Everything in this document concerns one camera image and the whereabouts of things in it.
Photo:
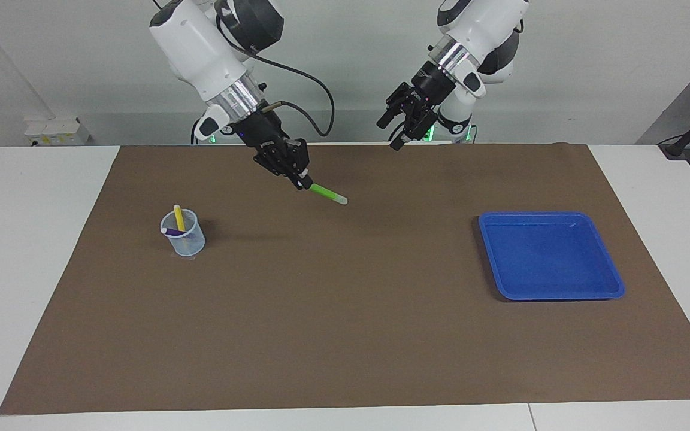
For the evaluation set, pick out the green highlighter pen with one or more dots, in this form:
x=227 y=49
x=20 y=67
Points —
x=327 y=193

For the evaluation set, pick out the purple highlighter pen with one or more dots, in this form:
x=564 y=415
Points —
x=170 y=231

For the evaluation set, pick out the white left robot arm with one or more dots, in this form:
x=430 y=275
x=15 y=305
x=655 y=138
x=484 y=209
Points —
x=483 y=30

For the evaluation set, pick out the yellow highlighter pen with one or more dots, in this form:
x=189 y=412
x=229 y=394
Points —
x=179 y=218

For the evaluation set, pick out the white power strip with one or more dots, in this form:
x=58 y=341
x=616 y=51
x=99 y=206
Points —
x=54 y=131

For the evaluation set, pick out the blue plastic tray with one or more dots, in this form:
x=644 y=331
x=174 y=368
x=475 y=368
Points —
x=548 y=257

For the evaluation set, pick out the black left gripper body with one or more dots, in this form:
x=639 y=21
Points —
x=432 y=84

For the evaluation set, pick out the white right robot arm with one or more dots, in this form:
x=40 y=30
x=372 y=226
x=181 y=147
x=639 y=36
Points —
x=201 y=48

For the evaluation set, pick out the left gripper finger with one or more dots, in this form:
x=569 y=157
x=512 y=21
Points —
x=420 y=123
x=399 y=102

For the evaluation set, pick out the brown table mat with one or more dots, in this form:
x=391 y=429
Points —
x=345 y=311

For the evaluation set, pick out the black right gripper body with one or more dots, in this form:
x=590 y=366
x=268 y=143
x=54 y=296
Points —
x=261 y=134

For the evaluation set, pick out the clear plastic cup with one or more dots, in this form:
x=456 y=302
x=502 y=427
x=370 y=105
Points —
x=186 y=245

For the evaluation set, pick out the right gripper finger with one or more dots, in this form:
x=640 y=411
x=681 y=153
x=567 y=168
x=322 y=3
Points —
x=279 y=163
x=300 y=155

